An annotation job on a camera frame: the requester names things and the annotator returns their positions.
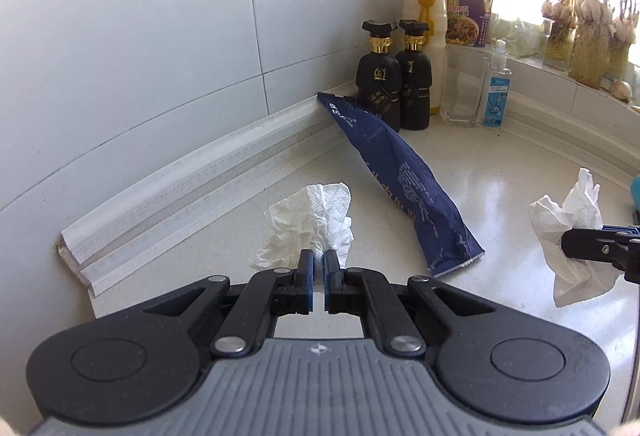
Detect white bottle yellow cap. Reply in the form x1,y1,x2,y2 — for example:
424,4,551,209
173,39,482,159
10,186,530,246
401,0,448,115

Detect garlic sprouts in jar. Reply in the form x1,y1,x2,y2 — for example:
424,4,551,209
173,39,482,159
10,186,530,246
541,0,639,103

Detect cyan plastic cup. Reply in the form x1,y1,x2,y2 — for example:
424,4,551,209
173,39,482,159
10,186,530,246
629,175,640,211

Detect dark blue snack bag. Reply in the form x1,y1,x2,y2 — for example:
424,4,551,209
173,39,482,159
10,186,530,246
317,93,485,277

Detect white backsplash strip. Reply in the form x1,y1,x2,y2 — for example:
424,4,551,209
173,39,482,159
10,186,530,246
58,97,344,299

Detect left black sauce bottle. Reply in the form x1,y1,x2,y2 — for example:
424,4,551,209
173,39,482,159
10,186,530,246
356,20,401,132

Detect purple noodle box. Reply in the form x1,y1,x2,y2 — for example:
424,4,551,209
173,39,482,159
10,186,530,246
446,0,493,48

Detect white tissue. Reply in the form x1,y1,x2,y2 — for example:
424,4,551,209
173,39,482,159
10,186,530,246
528,167,622,307
250,183,354,269

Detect black sauce bottle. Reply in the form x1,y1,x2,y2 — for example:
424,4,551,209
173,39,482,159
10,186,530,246
356,20,401,132
396,19,433,131

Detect right black sauce bottle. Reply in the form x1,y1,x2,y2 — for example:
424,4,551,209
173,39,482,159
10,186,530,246
396,19,433,131

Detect small sanitizer spray bottle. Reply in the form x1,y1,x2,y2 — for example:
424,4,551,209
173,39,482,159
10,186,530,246
477,40,512,127

